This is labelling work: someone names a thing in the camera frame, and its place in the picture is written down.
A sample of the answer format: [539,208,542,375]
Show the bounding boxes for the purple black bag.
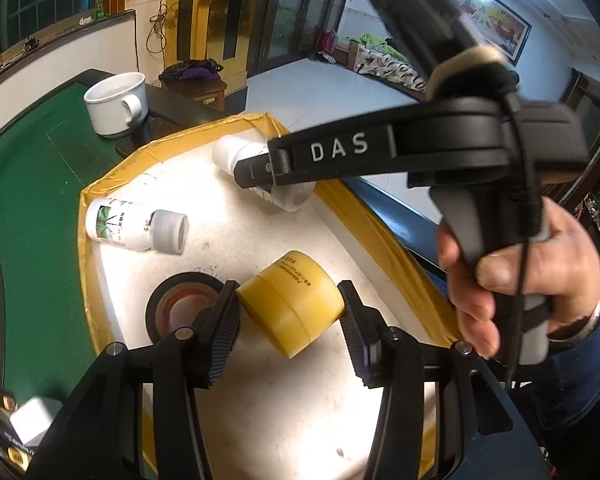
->
[159,58,223,81]

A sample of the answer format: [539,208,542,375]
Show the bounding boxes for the yellow round jar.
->
[237,250,344,359]

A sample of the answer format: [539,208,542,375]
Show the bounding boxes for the framed wall painting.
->
[452,0,531,65]

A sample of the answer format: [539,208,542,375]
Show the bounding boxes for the person right hand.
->
[438,197,600,359]

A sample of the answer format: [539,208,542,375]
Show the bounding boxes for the white power adapter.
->
[9,396,62,448]

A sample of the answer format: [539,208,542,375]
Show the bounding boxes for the sofa with blanket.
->
[348,34,426,100]

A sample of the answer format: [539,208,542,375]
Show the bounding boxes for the black tape roll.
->
[145,272,223,344]

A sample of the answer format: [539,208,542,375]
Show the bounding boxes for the yellow-edged white tray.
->
[78,114,460,479]

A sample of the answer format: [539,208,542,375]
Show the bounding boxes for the white ceramic mug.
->
[83,72,148,138]

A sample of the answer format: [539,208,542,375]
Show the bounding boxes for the white bottle green label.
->
[84,198,188,255]

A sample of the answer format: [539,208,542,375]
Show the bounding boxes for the white bottle red label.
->
[212,136,315,212]

